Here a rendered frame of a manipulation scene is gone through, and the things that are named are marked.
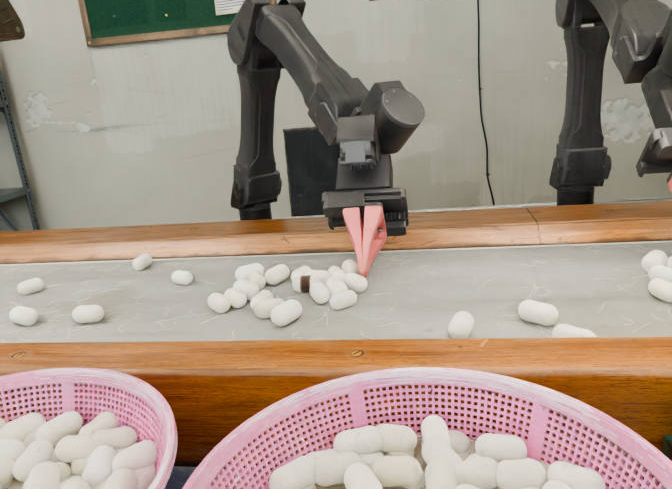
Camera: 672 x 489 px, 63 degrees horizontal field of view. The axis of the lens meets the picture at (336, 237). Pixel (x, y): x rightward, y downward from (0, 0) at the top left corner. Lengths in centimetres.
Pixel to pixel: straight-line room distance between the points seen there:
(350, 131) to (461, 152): 204
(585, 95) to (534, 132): 168
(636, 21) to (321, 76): 39
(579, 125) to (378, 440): 74
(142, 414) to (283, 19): 60
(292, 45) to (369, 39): 179
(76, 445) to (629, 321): 47
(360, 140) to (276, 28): 30
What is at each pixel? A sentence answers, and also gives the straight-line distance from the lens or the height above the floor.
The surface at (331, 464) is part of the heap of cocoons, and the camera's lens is 38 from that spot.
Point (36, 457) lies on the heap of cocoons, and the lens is 46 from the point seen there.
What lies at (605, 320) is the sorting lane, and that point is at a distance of 57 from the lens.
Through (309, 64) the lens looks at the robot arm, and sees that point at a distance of 80.
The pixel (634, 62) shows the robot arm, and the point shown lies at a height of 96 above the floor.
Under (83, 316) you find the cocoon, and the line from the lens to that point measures 66.
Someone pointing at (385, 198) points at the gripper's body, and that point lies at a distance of 66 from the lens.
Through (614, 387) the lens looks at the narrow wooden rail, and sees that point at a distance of 45.
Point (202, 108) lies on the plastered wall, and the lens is 278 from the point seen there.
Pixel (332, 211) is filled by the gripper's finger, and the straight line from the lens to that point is 66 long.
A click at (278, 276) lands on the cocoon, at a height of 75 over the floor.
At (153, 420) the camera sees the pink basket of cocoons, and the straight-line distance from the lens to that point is 44.
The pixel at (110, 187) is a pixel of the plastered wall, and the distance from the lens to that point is 304.
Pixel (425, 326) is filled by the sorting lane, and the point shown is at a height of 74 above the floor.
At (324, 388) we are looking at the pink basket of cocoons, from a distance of 40.
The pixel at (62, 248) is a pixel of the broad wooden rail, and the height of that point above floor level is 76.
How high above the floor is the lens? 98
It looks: 17 degrees down
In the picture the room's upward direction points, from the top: 5 degrees counter-clockwise
